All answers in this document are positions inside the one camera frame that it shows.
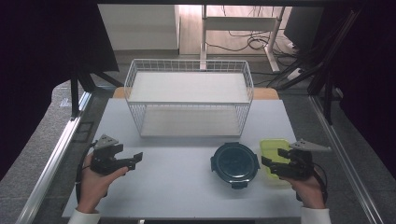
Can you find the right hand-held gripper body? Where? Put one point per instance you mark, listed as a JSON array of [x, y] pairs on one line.
[[299, 165]]

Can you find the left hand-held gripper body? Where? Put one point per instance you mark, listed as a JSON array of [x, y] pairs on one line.
[[104, 161]]

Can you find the yellow-green plastic container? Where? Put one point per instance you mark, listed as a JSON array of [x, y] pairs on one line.
[[271, 149]]

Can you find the dark round lidded container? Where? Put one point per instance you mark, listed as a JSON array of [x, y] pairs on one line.
[[235, 163]]

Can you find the person's left hand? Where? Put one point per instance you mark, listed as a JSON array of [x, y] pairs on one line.
[[93, 186]]

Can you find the person's right hand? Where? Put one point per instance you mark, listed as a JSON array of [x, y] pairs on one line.
[[308, 191]]

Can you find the wooden table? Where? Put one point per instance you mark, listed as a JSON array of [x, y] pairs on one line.
[[267, 93]]

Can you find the black metal stand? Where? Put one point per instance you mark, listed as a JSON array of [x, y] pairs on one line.
[[74, 96], [327, 62]]

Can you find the dark curtain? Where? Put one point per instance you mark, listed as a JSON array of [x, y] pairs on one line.
[[373, 77], [40, 62]]

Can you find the dark box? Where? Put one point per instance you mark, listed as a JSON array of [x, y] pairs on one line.
[[302, 28]]

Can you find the white cabinet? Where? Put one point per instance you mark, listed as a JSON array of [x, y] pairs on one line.
[[140, 26]]

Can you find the aluminium rail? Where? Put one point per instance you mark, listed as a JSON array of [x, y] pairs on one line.
[[53, 161], [345, 165]]

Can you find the white metal desk frame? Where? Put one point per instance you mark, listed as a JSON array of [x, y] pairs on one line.
[[239, 23]]

